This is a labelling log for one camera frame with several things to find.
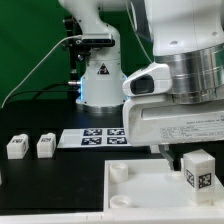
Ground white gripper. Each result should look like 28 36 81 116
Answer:
123 95 224 170

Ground white square tabletop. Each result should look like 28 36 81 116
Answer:
103 159 224 210

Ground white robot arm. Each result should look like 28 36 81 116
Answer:
58 0 224 146

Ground white tag sheet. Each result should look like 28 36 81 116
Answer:
58 128 129 148

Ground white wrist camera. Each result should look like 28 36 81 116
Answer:
122 62 172 97

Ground black cable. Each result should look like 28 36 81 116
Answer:
3 82 78 104

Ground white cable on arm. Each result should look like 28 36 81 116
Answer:
124 0 155 64

